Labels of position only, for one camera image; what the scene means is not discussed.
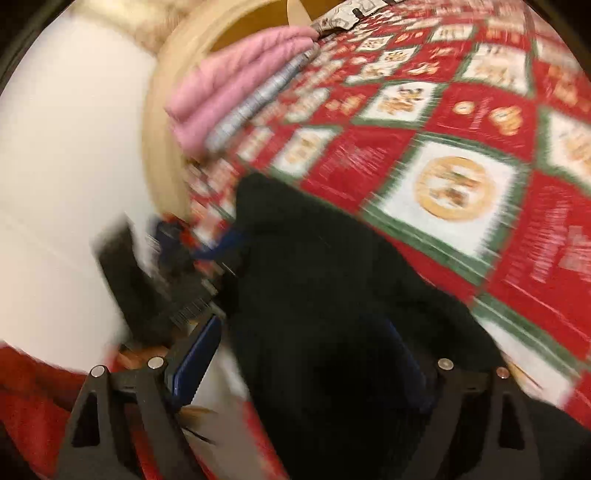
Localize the black pants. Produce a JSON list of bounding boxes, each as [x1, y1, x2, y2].
[[222, 173, 591, 480]]

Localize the pink folded quilt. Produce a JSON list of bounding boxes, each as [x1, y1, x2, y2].
[[165, 24, 320, 155]]

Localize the beige curtain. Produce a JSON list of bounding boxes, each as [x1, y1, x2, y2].
[[88, 0, 190, 52]]

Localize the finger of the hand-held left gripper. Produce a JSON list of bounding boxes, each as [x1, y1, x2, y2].
[[185, 227, 251, 274]]

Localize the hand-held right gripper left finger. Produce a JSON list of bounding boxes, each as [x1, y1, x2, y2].
[[53, 313, 225, 480]]

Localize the red printed blanket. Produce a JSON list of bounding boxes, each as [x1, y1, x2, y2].
[[0, 0, 591, 480]]

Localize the grey printed pillow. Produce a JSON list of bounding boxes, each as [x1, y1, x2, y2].
[[309, 0, 403, 38]]

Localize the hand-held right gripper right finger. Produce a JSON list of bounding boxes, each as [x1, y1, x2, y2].
[[387, 320, 544, 480]]

